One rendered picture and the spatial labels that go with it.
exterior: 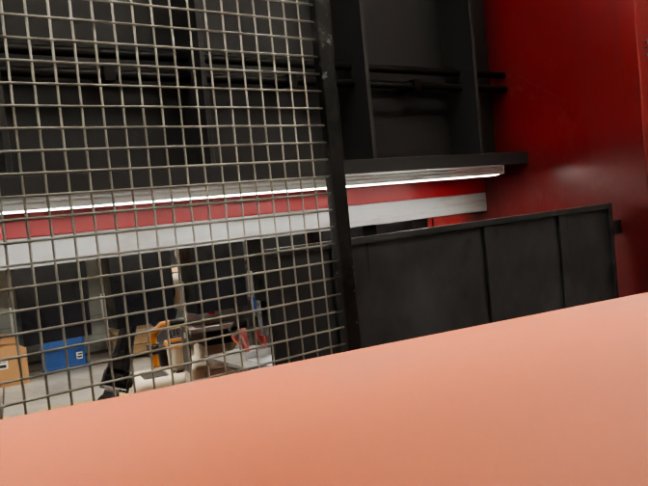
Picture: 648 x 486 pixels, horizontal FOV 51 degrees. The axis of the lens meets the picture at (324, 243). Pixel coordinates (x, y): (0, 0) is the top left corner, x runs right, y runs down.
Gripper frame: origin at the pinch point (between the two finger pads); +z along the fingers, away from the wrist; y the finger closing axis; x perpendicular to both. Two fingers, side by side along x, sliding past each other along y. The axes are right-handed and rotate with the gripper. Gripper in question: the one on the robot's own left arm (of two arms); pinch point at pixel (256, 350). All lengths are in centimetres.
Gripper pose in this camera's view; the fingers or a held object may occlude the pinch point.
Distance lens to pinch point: 198.0
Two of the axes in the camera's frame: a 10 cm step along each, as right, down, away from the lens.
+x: -4.6, 4.7, 7.6
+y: 8.2, -1.1, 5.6
